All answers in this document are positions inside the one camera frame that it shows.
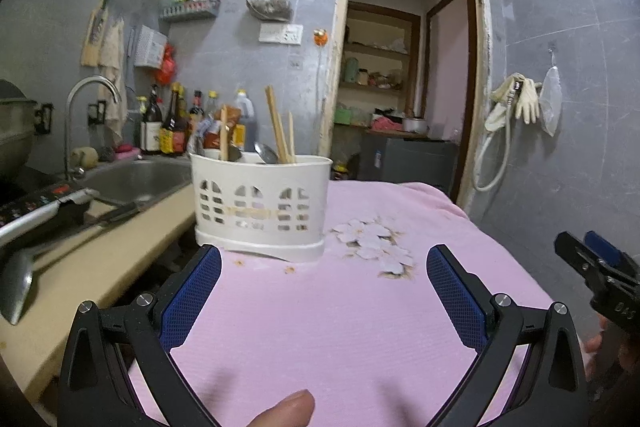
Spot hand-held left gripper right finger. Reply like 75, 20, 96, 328
426, 244, 590, 427

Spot wooden cutting board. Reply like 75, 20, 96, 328
81, 0, 108, 68

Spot white power cable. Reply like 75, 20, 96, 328
316, 46, 327, 128

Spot black induction cooker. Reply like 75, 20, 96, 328
0, 184, 101, 253

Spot person's left hand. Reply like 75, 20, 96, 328
248, 389, 316, 427

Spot pink flower print blanket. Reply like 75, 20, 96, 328
127, 179, 586, 427

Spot metal ladle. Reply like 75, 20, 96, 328
0, 202, 141, 327

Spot worn white door frame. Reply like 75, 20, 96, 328
317, 0, 493, 218

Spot cream rubber glove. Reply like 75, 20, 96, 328
515, 79, 543, 124
484, 74, 526, 131

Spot white plastic utensil basket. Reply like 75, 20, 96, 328
189, 150, 333, 263

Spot wooden storage shelf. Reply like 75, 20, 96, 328
340, 2, 421, 128

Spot dark soy sauce bottle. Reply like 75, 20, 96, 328
160, 83, 190, 156

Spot beige dishcloth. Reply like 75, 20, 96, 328
97, 18, 127, 148

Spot person's right hand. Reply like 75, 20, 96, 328
584, 316, 640, 403

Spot steel faucet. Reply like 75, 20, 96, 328
64, 76, 122, 180

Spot beige sponge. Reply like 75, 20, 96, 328
71, 148, 99, 168

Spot dark pump bottle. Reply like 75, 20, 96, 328
139, 86, 163, 155

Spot green container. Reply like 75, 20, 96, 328
334, 106, 370, 126

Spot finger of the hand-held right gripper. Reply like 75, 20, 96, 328
554, 231, 608, 280
584, 231, 640, 280

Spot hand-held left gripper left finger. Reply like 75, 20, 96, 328
57, 244, 223, 427

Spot hanging kitchen knife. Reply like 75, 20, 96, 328
92, 0, 118, 45

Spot dark bottle with red label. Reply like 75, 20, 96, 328
189, 90, 206, 132

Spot grey wall shelf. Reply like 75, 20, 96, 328
159, 0, 221, 22

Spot steel steamer pot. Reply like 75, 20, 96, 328
0, 79, 41, 180

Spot orange seasoning bag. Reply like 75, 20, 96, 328
197, 107, 236, 152

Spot white hose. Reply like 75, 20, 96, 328
472, 97, 513, 192

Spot white wall box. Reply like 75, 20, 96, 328
134, 24, 168, 68

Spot red plastic bag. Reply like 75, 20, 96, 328
155, 44, 178, 86

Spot steel sink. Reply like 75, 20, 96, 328
75, 157, 193, 208

